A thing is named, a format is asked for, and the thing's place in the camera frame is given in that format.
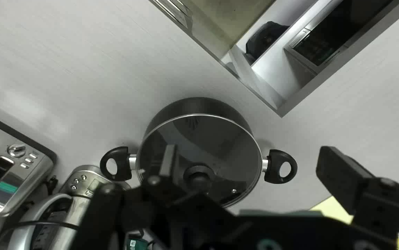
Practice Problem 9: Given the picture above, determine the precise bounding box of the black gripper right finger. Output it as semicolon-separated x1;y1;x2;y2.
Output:
316;144;399;238

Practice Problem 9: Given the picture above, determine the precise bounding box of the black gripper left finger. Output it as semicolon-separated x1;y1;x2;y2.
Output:
75;181;128;250

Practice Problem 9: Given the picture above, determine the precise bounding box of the round glass lid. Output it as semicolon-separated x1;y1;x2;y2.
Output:
138;113;265;205

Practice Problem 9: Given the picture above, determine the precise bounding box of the black cooking pot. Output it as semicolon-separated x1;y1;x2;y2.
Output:
99;95;299;210

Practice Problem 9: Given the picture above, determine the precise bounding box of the pale yellow cloth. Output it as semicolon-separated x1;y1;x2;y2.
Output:
309;194;363;226

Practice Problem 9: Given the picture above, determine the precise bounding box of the silver toaster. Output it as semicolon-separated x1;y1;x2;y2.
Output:
0;106;60;219

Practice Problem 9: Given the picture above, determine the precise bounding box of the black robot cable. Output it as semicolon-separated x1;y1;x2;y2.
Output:
2;217;85;233

